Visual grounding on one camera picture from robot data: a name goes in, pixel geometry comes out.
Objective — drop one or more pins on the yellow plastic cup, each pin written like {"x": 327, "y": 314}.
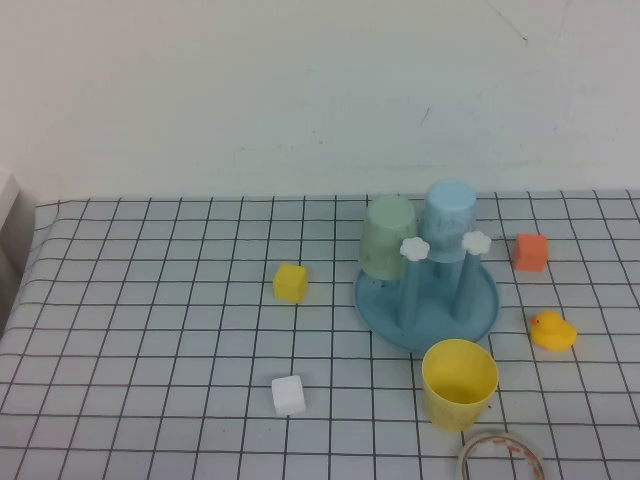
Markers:
{"x": 450, "y": 415}

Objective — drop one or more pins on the pale green plastic cup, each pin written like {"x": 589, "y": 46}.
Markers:
{"x": 385, "y": 235}

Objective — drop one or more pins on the light blue plastic cup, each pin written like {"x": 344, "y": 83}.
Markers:
{"x": 447, "y": 210}

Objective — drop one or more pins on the blue cup stand, flower pegs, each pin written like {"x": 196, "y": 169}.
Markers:
{"x": 440, "y": 325}

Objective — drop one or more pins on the yellow cube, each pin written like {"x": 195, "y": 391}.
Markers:
{"x": 289, "y": 284}

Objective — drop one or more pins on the white cube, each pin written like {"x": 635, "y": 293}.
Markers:
{"x": 288, "y": 396}

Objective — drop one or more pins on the grid-patterned white tablecloth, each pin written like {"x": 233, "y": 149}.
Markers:
{"x": 150, "y": 350}

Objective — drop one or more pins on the orange cube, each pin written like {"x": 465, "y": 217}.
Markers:
{"x": 530, "y": 252}

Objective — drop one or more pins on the yellow rubber duck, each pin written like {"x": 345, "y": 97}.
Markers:
{"x": 554, "y": 335}

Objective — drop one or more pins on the roll of clear tape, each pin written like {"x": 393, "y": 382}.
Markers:
{"x": 467, "y": 452}

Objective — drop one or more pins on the white furniture panel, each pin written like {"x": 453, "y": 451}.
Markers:
{"x": 10, "y": 200}

